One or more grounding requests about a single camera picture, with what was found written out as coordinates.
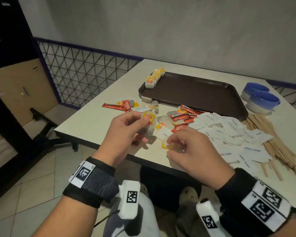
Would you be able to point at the pile of white sugar packets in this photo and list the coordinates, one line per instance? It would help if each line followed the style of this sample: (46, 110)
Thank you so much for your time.
(256, 150)

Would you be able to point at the blue and white mug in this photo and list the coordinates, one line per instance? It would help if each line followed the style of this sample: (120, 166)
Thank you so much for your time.
(264, 99)
(255, 87)

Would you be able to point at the pile of red coffee sticks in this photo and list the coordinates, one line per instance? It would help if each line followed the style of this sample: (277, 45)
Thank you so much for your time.
(111, 106)

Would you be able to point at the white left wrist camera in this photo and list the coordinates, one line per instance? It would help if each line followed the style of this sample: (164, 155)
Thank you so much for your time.
(128, 211)

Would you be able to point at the light wooden cabinet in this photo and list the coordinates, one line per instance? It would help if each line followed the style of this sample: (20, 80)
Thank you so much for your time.
(14, 101)

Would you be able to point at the person's gray sneaker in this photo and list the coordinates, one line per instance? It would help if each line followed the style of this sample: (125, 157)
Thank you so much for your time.
(187, 193)

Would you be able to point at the dark brown tray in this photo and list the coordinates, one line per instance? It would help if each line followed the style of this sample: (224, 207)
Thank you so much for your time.
(199, 96)

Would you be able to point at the black wrist band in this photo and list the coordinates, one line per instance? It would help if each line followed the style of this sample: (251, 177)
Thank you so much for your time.
(234, 194)
(101, 185)

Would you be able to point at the pile of wooden stir sticks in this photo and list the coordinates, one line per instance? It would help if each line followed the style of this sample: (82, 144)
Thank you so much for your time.
(281, 148)

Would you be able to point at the pile of tea bags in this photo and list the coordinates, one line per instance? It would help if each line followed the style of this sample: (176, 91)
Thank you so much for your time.
(169, 119)

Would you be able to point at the black side table frame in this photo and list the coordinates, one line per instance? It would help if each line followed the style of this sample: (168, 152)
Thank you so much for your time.
(43, 118)

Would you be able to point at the person's left hand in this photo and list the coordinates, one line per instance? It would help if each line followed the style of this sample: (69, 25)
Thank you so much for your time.
(120, 138)

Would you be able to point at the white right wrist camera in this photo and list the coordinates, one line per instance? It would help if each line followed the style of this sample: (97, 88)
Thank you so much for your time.
(204, 209)

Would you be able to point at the black right wrist band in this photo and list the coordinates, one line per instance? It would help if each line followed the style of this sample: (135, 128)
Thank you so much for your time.
(234, 194)

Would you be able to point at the black left wrist band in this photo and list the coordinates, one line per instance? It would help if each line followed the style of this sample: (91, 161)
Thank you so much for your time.
(101, 185)

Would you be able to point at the person's right hand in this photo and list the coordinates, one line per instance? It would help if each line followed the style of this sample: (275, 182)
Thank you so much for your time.
(204, 160)

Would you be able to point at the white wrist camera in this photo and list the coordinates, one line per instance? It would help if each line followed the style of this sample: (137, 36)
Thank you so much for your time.
(204, 209)
(128, 211)

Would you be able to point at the person's left forearm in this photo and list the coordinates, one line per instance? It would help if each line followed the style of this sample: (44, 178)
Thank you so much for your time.
(64, 219)

